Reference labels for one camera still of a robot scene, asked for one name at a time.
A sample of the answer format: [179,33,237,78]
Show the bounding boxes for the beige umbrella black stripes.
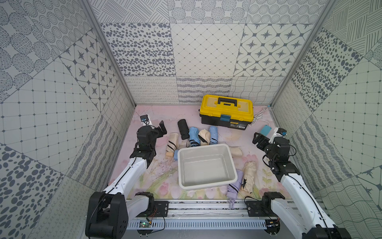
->
[165,132,179,158]

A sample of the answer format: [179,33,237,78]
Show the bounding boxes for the cream umbrella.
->
[242,161,257,194]

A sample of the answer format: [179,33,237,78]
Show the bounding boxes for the lilac umbrella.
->
[226,169,244,209]

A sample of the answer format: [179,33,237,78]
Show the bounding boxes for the white plastic storage box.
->
[177,144,238,190]

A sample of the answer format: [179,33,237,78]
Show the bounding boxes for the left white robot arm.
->
[85,116,167,239]

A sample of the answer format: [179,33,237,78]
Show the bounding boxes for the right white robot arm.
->
[252,128,351,239]

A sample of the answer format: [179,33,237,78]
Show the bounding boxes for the black folded umbrella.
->
[178,119,190,140]

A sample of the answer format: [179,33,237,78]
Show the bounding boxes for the beige umbrella behind box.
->
[229,146,243,158]

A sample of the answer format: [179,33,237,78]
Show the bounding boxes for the blue umbrella beside box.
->
[174,149,179,161]

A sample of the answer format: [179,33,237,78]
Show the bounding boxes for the beige umbrella black lining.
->
[198,129,211,146]

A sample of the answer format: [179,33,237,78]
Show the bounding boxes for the yellow black toolbox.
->
[199,95,254,130]

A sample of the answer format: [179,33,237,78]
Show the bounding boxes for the pink floral table mat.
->
[110,105,290,199]

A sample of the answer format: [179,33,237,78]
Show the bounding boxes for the right black circuit board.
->
[264,220,281,236]

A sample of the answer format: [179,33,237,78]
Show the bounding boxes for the left green circuit board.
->
[137,221,153,236]

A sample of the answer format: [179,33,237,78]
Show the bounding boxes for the white power cable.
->
[247,107,271,127]

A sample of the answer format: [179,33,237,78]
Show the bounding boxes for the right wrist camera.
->
[269,127,287,144]

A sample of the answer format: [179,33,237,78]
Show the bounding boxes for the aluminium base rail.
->
[126,197,297,233]

